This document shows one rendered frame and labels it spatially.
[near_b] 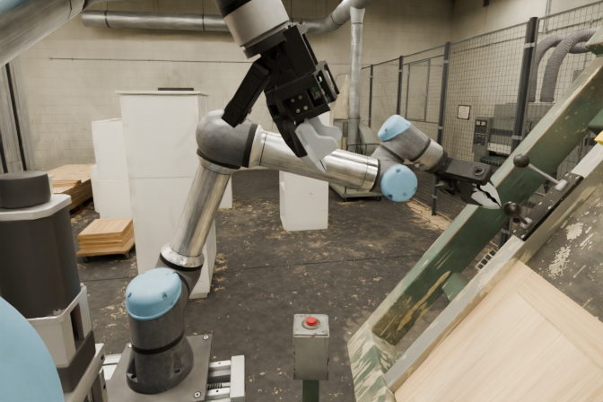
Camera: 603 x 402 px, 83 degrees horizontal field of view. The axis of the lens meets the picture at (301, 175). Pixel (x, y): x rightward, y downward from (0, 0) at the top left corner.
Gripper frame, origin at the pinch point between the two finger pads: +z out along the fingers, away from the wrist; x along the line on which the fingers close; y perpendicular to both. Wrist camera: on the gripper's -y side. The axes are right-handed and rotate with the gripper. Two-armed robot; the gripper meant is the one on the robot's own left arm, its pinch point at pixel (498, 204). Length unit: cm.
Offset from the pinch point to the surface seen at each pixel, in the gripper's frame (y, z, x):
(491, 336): -5.5, 10.5, 29.2
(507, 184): 14.4, 9.5, -13.8
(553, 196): -6.2, 7.1, -7.4
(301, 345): 36, -11, 63
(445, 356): 3.6, 10.2, 39.1
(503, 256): -0.1, 8.1, 10.2
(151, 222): 218, -102, 89
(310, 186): 360, 10, -33
